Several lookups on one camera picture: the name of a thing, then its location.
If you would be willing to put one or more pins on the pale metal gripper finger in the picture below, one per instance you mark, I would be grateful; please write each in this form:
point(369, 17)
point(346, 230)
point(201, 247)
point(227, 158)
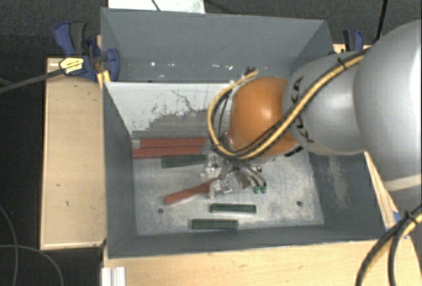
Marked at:
point(211, 167)
point(221, 187)

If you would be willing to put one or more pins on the red-brown block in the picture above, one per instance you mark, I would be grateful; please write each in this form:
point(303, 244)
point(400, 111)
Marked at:
point(173, 142)
point(166, 152)
point(188, 194)

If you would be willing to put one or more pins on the dark green flat block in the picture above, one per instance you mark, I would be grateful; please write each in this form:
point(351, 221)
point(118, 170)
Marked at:
point(183, 161)
point(214, 224)
point(233, 208)

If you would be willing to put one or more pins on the grey metal bin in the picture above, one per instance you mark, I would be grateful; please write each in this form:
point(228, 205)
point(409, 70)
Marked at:
point(171, 44)

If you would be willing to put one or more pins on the pale wood flat board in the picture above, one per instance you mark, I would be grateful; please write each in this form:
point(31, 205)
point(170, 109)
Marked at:
point(72, 162)

